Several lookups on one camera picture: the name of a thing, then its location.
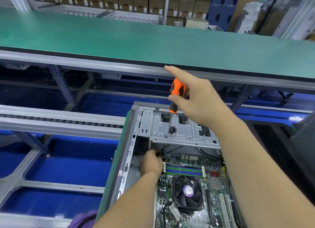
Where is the grey metal computer case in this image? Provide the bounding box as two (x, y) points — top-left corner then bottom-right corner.
(96, 101), (244, 228)

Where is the person's right hand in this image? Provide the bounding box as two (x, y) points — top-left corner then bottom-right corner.
(164, 65), (232, 130)

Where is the orange black handle screwdriver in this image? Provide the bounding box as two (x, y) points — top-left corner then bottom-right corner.
(167, 78), (189, 133)

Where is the green motherboard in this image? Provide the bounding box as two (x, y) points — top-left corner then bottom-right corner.
(155, 154), (238, 228)

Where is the black CPU cooler fan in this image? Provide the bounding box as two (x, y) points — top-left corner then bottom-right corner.
(171, 174), (205, 212)

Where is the person's left hand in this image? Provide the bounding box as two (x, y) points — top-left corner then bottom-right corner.
(139, 149), (164, 177)

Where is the person's left forearm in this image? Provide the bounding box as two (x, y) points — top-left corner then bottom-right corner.
(93, 170), (160, 228)

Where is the green conveyor belt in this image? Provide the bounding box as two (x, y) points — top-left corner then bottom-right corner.
(0, 8), (315, 81)

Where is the grey flat metal rail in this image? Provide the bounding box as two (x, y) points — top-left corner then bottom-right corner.
(0, 105), (126, 140)

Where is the person's right forearm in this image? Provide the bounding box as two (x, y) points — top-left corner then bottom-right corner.
(212, 118), (315, 228)

